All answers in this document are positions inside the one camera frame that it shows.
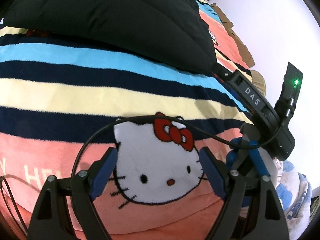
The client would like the beige woven hand fan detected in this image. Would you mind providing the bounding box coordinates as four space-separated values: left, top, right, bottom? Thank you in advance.
251 70 266 96

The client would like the white blue floral quilt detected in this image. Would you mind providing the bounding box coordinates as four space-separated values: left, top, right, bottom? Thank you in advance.
273 159 312 239

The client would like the orange Hello Kitty blanket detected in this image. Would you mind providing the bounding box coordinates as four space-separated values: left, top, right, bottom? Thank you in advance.
0 0 253 240

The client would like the black hooded puffer jacket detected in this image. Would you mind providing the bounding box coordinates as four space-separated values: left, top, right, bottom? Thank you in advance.
3 0 217 75

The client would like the black cable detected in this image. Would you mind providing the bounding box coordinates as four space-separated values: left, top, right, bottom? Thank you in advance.
0 114 293 238

